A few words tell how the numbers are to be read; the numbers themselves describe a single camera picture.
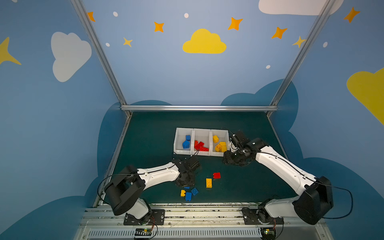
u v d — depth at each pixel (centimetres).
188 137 104
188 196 81
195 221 73
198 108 132
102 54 86
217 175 89
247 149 57
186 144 96
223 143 98
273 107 116
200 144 101
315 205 42
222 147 98
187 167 68
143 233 73
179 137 107
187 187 83
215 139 103
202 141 102
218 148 98
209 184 85
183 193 82
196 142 101
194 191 82
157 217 75
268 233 73
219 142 102
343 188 39
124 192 43
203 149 98
